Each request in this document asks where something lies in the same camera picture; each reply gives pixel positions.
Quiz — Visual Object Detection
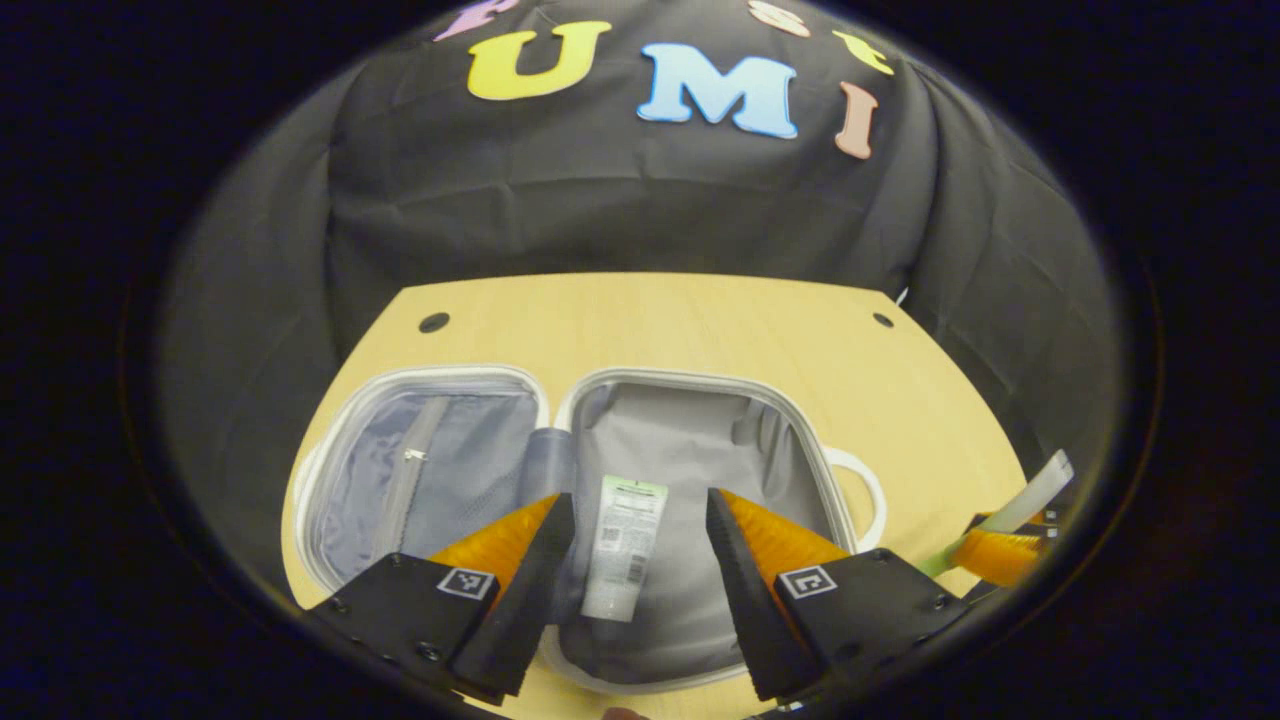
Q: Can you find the white suitcase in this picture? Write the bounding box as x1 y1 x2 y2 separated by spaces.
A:
283 362 889 696

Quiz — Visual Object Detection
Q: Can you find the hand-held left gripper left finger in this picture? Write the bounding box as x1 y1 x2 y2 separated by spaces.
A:
303 492 578 706

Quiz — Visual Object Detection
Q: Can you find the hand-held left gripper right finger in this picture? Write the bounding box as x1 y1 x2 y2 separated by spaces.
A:
705 487 971 703

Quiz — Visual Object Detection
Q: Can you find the black backdrop cloth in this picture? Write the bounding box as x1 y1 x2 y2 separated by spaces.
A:
155 0 1131 601

